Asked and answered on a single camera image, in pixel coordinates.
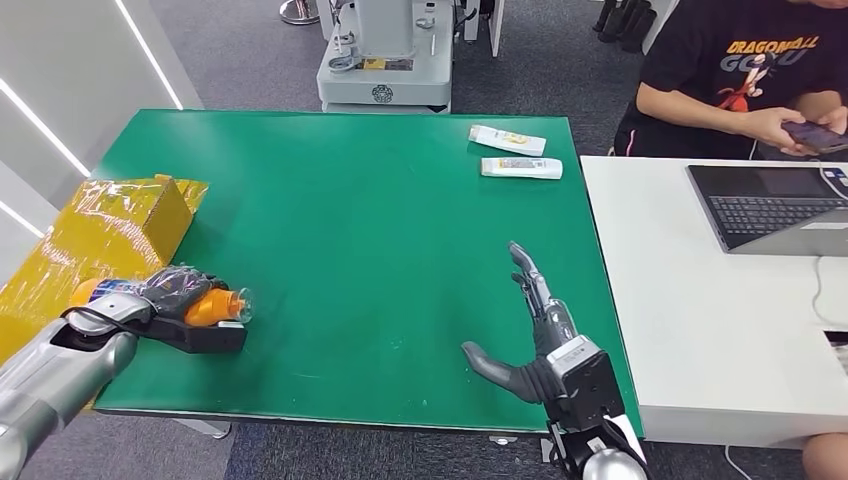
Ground person's right hand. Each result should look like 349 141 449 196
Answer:
745 107 816 157

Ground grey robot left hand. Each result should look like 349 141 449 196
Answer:
135 264 230 321

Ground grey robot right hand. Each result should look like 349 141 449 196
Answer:
461 241 581 405

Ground person's left hand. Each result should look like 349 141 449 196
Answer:
818 105 848 137

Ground dark smartphone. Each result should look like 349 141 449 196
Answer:
781 120 848 155

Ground orange plastic bottle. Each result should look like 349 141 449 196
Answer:
68 278 254 329

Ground dark grey laptop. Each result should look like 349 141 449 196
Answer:
686 164 848 258

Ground yellow taped cardboard box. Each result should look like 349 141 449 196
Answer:
0 174 210 412

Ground person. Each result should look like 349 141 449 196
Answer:
612 0 848 160

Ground white table foot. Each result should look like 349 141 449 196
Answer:
173 418 233 440

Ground white cabinet panel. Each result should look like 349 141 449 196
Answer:
639 0 680 56

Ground black chair legs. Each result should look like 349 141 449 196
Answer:
592 0 658 54

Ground white desk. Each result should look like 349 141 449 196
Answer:
580 155 848 450

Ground green table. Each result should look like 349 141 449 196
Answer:
92 109 645 439

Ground white tube grey print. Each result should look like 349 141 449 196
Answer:
480 156 565 181

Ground dark flat item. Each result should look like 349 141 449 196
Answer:
824 331 848 376

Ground white tube yellow print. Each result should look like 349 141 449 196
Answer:
467 123 549 158

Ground white furniture panel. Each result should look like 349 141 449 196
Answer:
462 0 506 58

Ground chrome round stand base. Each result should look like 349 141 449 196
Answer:
278 0 321 26

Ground person's bare knee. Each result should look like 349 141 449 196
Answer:
802 433 848 480

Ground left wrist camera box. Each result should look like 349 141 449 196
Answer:
140 315 248 355

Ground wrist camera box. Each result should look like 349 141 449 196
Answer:
140 315 248 355
545 335 627 435

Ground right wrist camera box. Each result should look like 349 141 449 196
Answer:
545 335 627 435

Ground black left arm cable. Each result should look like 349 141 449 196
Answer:
60 305 167 339

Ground white cable on desk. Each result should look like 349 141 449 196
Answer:
811 254 848 326

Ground white wall light strip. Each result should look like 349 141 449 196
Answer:
0 199 46 238
113 0 185 111
0 78 92 179

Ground white cable under desk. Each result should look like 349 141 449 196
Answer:
723 445 753 480

